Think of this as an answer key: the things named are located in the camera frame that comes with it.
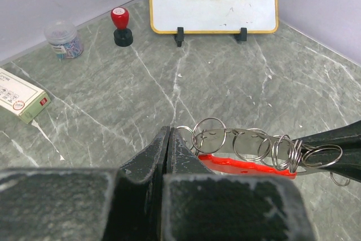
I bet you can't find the red handled metal key holder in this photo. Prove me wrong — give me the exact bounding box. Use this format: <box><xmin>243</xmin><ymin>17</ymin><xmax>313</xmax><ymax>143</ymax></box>
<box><xmin>177</xmin><ymin>117</ymin><xmax>353</xmax><ymax>187</ymax></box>

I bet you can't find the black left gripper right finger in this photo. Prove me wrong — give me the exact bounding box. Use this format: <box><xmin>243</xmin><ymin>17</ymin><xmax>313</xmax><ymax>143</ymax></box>
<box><xmin>161</xmin><ymin>129</ymin><xmax>315</xmax><ymax>240</ymax></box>

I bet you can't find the yellow framed whiteboard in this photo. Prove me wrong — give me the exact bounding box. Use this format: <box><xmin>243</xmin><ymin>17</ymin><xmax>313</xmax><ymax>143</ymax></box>
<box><xmin>149</xmin><ymin>0</ymin><xmax>279</xmax><ymax>34</ymax></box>

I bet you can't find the black whiteboard foot left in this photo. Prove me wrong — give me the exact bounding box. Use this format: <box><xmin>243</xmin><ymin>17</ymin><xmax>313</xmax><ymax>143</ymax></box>
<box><xmin>174</xmin><ymin>27</ymin><xmax>184</xmax><ymax>47</ymax></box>

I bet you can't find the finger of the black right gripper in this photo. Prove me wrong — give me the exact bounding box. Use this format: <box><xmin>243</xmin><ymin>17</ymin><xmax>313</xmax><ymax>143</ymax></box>
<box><xmin>298</xmin><ymin>121</ymin><xmax>360</xmax><ymax>182</ymax></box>

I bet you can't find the black whiteboard foot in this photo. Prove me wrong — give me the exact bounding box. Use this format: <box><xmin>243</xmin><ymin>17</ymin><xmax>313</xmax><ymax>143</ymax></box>
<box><xmin>174</xmin><ymin>27</ymin><xmax>184</xmax><ymax>47</ymax></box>
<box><xmin>234</xmin><ymin>28</ymin><xmax>248</xmax><ymax>42</ymax></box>

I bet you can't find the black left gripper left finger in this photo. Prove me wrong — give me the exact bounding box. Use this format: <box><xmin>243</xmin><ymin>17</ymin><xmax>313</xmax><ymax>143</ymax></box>
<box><xmin>1</xmin><ymin>126</ymin><xmax>170</xmax><ymax>240</ymax></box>

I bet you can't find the black whiteboard foot right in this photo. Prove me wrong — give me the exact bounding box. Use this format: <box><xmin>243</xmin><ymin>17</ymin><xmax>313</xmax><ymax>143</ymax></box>
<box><xmin>234</xmin><ymin>28</ymin><xmax>248</xmax><ymax>42</ymax></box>

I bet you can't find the clear paperclip jar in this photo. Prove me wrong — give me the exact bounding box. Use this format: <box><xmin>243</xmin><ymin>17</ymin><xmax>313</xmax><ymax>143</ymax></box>
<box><xmin>43</xmin><ymin>20</ymin><xmax>83</xmax><ymax>60</ymax></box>

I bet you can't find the white green staple box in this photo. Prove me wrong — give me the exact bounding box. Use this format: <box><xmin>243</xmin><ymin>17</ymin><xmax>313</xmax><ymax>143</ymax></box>
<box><xmin>0</xmin><ymin>68</ymin><xmax>51</xmax><ymax>124</ymax></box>

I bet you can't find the red black stamp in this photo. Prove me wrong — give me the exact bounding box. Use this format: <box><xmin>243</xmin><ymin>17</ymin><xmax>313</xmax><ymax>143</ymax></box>
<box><xmin>111</xmin><ymin>7</ymin><xmax>133</xmax><ymax>47</ymax></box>

